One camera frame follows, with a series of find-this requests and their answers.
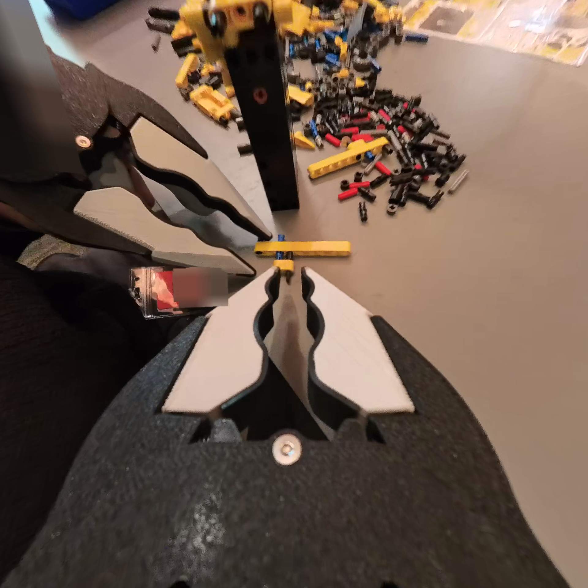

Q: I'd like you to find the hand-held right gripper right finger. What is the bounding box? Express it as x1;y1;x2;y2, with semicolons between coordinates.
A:
301;266;416;432

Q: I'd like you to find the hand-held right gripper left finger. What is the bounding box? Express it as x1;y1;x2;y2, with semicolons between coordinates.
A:
161;266;282;432

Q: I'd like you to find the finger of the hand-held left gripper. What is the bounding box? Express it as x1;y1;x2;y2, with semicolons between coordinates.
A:
73;186;257;277
129;116;274;240

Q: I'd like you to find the long yellow toy beam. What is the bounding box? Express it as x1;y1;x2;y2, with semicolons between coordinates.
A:
254;234;351;260

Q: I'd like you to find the yellow toy beam assembly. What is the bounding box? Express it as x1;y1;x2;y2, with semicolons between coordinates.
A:
179;0;322;62

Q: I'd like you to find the red badge in clear sleeve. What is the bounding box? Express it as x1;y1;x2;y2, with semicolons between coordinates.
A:
130;266;212;319

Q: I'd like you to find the black rectangular toy stand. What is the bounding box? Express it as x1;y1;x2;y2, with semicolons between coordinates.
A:
224;16;300;212

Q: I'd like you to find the blue plastic bin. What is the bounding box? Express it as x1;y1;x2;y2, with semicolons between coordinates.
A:
43;0;108;20

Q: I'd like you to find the yellow angled toy beam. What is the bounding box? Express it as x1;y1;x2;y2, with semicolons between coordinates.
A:
307;136;390;180

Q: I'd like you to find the person's dark clothing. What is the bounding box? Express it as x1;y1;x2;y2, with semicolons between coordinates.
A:
0;181;205;579

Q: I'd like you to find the pile of yellow grey blue pieces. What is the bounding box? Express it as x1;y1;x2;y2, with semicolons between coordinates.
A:
146;0;430;134

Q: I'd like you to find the dark grey toy panel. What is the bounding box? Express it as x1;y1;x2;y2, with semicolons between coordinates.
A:
347;2;368;44

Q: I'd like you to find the yellow black sticker sheet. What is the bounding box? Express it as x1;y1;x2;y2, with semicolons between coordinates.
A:
404;0;588;67

